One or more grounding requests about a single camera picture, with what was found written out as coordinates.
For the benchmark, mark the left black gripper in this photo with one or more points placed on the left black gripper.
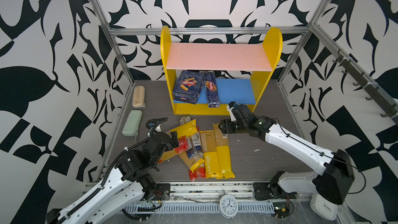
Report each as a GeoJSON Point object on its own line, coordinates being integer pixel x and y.
{"type": "Point", "coordinates": [169, 144]}

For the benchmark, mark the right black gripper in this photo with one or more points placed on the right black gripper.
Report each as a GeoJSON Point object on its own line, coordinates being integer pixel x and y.
{"type": "Point", "coordinates": [227, 124]}

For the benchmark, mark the plain yellow spaghetti bag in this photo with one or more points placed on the plain yellow spaghetti bag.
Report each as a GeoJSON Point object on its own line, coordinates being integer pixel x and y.
{"type": "Point", "coordinates": [223, 151]}

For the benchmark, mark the blue Barilla spaghetti bag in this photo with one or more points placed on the blue Barilla spaghetti bag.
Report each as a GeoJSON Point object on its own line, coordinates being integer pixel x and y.
{"type": "Point", "coordinates": [211, 90]}

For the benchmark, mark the blue Barilla pasta box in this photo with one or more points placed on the blue Barilla pasta box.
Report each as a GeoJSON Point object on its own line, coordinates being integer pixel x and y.
{"type": "Point", "coordinates": [188, 87]}

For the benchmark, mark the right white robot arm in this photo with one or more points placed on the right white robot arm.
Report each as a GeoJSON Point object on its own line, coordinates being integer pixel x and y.
{"type": "Point", "coordinates": [332, 172]}

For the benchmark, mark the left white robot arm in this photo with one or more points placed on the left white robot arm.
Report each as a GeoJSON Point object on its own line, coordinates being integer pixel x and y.
{"type": "Point", "coordinates": [127, 180]}

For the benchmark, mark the yellow wooden shelf unit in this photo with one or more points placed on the yellow wooden shelf unit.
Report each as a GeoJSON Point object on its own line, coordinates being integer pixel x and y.
{"type": "Point", "coordinates": [273, 45]}

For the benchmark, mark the mint green zipper case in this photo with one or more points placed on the mint green zipper case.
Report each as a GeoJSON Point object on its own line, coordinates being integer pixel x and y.
{"type": "Point", "coordinates": [132, 123]}

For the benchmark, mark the yellow Pastatime spaghetti bag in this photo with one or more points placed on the yellow Pastatime spaghetti bag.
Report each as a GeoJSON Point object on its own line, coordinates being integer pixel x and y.
{"type": "Point", "coordinates": [210, 155]}

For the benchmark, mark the clear blue label noodle pack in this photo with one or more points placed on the clear blue label noodle pack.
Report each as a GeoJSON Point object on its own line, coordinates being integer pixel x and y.
{"type": "Point", "coordinates": [194, 142]}

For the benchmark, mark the yellow spaghetti bag with barcode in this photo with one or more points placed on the yellow spaghetti bag with barcode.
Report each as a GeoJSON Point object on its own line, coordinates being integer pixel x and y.
{"type": "Point", "coordinates": [187, 130]}

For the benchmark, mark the beige zipper case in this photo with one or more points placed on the beige zipper case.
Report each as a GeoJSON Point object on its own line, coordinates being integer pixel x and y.
{"type": "Point", "coordinates": [138, 99]}

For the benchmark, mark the round white alarm clock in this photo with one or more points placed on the round white alarm clock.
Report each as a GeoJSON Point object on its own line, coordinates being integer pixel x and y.
{"type": "Point", "coordinates": [228, 206]}

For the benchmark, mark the square white clock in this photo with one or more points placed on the square white clock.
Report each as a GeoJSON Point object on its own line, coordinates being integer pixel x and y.
{"type": "Point", "coordinates": [323, 208]}

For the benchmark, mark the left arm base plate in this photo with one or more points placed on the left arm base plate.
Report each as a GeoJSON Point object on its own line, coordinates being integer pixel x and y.
{"type": "Point", "coordinates": [156, 191]}

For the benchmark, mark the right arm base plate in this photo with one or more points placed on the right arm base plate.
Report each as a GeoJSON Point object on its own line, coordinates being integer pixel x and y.
{"type": "Point", "coordinates": [267, 190]}

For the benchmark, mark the white slotted cable duct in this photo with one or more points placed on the white slotted cable duct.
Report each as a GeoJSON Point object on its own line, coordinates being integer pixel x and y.
{"type": "Point", "coordinates": [200, 208]}

